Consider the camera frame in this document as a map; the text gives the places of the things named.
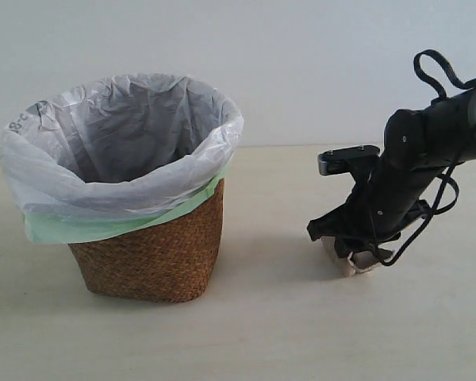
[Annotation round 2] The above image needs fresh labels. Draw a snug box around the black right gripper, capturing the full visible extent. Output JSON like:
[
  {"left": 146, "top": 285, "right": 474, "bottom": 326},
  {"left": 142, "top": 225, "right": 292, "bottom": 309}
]
[{"left": 306, "top": 152, "right": 432, "bottom": 257}]

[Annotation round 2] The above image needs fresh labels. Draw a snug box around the brown cardboard egg carton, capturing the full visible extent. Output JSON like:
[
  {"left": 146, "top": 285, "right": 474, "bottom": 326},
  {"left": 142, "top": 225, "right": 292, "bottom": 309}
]
[{"left": 321, "top": 237, "right": 393, "bottom": 277}]

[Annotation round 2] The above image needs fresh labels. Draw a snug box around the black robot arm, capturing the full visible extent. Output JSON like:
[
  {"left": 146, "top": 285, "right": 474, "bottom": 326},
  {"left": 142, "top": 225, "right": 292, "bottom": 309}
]
[{"left": 307, "top": 87, "right": 476, "bottom": 250}]

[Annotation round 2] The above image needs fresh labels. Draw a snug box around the woven brown wicker basket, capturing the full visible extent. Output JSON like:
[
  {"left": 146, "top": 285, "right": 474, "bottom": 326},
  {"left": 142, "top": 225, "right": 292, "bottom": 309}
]
[{"left": 69, "top": 180, "right": 225, "bottom": 303}]

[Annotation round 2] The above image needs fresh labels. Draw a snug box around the translucent white-green bin liner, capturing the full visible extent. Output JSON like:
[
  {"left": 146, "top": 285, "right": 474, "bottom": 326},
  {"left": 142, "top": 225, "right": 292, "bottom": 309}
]
[{"left": 0, "top": 73, "right": 244, "bottom": 244}]

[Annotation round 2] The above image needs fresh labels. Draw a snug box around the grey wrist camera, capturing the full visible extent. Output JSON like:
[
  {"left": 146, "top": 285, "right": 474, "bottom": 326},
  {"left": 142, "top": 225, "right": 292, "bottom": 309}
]
[{"left": 317, "top": 144, "right": 380, "bottom": 176}]

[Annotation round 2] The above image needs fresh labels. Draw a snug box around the black cable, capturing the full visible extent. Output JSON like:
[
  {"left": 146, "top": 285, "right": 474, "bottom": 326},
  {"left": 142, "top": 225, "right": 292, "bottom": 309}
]
[{"left": 374, "top": 48, "right": 476, "bottom": 267}]

